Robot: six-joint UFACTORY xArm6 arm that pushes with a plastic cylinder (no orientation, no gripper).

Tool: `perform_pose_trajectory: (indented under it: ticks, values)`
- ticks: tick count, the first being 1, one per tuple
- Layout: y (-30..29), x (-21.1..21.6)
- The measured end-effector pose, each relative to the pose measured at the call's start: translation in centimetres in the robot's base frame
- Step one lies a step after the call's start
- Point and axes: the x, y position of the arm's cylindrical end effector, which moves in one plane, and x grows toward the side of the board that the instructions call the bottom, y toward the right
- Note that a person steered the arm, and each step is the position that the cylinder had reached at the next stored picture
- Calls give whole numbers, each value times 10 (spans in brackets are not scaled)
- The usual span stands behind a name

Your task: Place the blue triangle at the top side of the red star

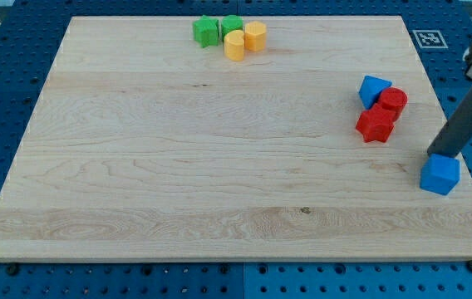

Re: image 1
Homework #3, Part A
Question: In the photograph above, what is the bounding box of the green star block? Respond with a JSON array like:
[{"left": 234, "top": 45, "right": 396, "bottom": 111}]
[{"left": 192, "top": 15, "right": 219, "bottom": 48}]

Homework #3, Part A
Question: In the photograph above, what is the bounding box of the red star block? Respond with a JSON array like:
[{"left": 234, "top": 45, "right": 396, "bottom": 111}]
[{"left": 356, "top": 103, "right": 396, "bottom": 143}]

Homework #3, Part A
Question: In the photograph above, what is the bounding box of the blue triangle block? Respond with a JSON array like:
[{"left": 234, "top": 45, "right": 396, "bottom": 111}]
[{"left": 358, "top": 76, "right": 392, "bottom": 110}]

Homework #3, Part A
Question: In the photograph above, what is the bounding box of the wooden board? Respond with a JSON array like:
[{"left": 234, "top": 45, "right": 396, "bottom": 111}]
[{"left": 0, "top": 16, "right": 472, "bottom": 263}]

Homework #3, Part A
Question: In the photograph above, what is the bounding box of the yellow heart block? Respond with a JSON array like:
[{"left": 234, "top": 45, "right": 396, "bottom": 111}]
[{"left": 224, "top": 30, "right": 245, "bottom": 61}]

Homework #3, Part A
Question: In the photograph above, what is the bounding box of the yellow hexagon block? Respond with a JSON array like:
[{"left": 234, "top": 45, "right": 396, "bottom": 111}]
[{"left": 244, "top": 21, "right": 268, "bottom": 51}]

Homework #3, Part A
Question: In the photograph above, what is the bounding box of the green cylinder block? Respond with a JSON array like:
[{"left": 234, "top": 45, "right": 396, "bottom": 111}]
[{"left": 221, "top": 15, "right": 243, "bottom": 41}]

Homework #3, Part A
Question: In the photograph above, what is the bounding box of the red cylinder block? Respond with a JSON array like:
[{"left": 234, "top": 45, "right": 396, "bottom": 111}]
[{"left": 377, "top": 87, "right": 408, "bottom": 121}]

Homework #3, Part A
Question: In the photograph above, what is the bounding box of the blue cube block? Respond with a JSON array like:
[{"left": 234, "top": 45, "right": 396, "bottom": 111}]
[{"left": 420, "top": 154, "right": 460, "bottom": 195}]

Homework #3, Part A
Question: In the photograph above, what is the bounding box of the white fiducial marker tag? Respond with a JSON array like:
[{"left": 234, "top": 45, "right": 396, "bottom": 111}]
[{"left": 412, "top": 29, "right": 448, "bottom": 49}]

